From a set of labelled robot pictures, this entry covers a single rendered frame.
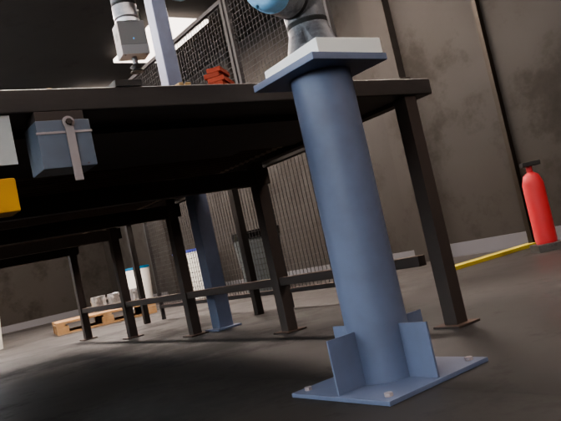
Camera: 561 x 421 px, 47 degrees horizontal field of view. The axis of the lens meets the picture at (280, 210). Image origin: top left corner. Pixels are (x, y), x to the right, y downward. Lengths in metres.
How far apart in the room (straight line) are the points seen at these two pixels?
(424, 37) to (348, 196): 4.52
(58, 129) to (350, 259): 0.80
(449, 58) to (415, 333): 4.44
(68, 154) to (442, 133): 4.68
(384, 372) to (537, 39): 4.09
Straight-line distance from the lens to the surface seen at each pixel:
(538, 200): 4.79
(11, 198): 1.61
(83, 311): 5.85
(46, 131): 1.67
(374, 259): 1.71
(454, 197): 5.99
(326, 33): 1.81
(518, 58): 5.57
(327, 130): 1.72
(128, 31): 2.07
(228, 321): 4.07
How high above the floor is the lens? 0.41
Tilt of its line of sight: 3 degrees up
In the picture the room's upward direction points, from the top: 12 degrees counter-clockwise
